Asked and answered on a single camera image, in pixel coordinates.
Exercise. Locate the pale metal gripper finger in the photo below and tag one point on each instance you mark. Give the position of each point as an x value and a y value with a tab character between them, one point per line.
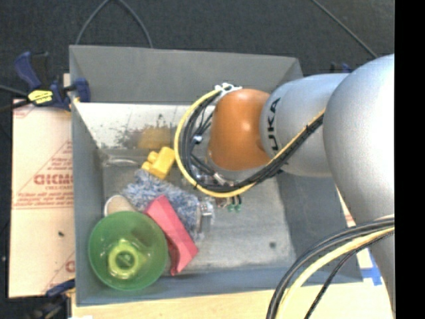
206	218

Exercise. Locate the grey metal bin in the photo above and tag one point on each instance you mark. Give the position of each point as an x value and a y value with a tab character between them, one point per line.
245	238

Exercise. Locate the blue and white fuzzy cloth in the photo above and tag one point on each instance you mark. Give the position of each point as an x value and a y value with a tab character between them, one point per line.
149	188

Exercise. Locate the yellow toy block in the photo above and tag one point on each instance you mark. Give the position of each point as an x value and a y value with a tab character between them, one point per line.
161	163

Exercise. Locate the white cup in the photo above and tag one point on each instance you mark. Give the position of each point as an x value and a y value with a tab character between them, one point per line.
118	204

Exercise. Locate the green plastic cup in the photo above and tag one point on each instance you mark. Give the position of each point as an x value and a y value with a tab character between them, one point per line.
106	244

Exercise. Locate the brown cardboard board red print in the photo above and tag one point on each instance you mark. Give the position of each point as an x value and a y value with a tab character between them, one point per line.
40	211

